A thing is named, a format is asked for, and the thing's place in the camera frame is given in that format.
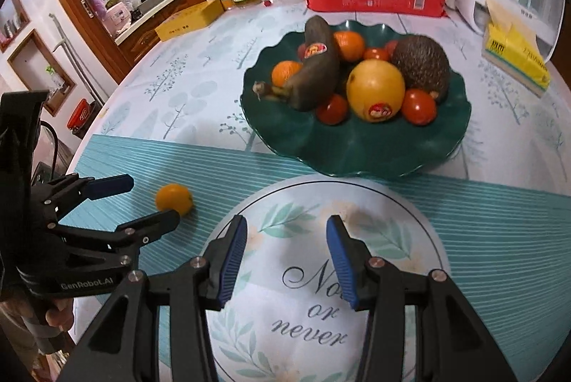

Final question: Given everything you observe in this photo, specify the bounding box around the red cherry tomato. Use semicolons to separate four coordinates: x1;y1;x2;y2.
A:
363;47;390;61
401;89;438;126

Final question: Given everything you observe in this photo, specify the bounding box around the small orange mandarin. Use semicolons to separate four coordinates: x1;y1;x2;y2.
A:
271;60;303;87

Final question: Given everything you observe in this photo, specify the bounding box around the large yellow orange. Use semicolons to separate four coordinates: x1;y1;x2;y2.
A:
345;59;405;123

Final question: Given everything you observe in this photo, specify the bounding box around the overripe dark banana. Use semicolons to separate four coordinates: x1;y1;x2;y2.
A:
252;16;340;112

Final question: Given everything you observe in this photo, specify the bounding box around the dark green avocado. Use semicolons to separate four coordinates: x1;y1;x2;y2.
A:
391;35;451;104

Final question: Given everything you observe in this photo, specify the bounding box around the red lychee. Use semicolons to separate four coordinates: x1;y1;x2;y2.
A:
384;40;399;57

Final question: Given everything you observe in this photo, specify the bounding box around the left human hand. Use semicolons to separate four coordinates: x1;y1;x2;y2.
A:
45;298;75;332

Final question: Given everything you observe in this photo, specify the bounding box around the yellow kumquat on table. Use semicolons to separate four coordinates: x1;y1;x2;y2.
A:
155;184;193;217

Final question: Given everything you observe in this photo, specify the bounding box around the patterned tree tablecloth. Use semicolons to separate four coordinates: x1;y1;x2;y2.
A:
68;5;570;381

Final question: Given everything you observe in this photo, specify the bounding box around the white floral placemat plate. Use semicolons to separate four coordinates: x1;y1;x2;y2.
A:
207;176;449;381

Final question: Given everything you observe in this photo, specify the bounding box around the dark green scalloped plate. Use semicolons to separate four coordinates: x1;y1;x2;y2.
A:
240;31;471;179

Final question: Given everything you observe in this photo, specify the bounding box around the yellow flat box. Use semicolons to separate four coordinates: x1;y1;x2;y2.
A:
155;0;224;42

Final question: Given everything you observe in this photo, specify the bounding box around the red cherry tomato on table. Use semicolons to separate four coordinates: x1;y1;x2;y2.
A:
363;47;390;61

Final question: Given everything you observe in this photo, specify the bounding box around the yellow tissue pack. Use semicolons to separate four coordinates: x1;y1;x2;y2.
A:
482;0;551;98

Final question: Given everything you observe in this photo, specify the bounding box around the black cable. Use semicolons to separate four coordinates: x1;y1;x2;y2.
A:
40;120;61;182

